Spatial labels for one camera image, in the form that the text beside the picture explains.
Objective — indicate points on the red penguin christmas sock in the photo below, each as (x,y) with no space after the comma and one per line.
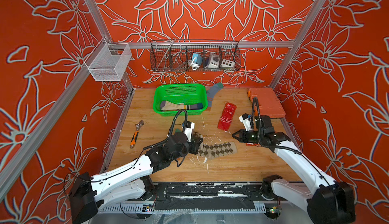
(253,144)

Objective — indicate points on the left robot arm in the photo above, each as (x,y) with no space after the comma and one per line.
(90,194)

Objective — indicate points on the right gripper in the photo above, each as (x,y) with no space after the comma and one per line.
(242,134)

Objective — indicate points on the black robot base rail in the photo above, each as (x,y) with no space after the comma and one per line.
(204,197)

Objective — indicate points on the cream purple striped sock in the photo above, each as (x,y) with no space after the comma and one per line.
(169,106)

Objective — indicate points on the green plastic basket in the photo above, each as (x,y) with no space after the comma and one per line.
(185,93)

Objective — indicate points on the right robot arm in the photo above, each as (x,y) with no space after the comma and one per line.
(325,200)

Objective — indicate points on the white dotted box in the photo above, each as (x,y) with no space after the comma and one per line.
(228,65)

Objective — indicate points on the red snowflake christmas sock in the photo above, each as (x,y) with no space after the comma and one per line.
(226,118)

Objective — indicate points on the white power adapter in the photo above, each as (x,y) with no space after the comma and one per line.
(212,62)

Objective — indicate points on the clear acrylic wall bin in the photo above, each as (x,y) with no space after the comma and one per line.
(104,66)

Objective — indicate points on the orange tool case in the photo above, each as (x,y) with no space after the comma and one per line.
(269,104)

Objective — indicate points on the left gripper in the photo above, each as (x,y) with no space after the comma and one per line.
(195,144)

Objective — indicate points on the blue white small box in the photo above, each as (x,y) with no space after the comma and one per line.
(196,60)

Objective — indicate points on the orange adjustable wrench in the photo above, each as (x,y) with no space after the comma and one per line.
(136,133)

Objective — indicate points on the black wire wall basket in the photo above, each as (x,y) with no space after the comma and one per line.
(183,55)

